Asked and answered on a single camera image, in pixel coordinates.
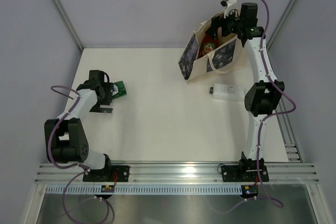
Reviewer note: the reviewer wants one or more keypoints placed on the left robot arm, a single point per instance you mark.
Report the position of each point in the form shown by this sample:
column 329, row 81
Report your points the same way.
column 66, row 142

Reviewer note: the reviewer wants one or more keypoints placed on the white slotted cable duct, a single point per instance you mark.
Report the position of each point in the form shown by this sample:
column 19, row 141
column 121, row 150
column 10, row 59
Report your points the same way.
column 154, row 190

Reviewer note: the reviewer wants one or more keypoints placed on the clear flat bottle black cap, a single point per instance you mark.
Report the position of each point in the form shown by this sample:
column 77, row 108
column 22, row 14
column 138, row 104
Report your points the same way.
column 230, row 93

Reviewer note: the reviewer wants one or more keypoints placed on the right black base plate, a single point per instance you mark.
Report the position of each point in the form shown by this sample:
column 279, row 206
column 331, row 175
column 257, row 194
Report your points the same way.
column 236, row 173

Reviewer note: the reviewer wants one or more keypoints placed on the canvas tote bag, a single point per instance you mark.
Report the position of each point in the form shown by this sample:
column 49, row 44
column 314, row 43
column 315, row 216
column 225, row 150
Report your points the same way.
column 229, row 56

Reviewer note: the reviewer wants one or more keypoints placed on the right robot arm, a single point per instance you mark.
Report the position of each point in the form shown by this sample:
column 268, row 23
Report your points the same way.
column 262, row 98

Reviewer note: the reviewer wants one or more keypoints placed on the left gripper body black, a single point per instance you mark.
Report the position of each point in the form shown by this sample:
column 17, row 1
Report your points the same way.
column 106, row 99

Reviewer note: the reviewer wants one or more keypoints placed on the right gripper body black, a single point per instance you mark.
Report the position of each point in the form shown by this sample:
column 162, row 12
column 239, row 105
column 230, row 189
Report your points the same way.
column 229, row 25

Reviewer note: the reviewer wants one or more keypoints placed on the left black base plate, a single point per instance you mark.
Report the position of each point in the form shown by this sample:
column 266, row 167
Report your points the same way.
column 118, row 173

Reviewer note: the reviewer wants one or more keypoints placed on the aluminium front rail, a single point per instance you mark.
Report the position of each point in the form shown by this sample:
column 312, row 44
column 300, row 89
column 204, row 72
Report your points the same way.
column 186, row 173

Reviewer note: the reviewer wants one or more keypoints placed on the green bottle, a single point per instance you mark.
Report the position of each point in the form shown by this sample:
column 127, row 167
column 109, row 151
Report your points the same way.
column 119, row 90

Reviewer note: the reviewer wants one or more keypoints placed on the red Fairy dish soap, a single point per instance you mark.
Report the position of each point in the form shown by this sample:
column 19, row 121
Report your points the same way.
column 208, row 45

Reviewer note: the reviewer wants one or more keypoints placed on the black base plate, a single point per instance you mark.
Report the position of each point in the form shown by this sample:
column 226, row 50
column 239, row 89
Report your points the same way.
column 236, row 173
column 118, row 173

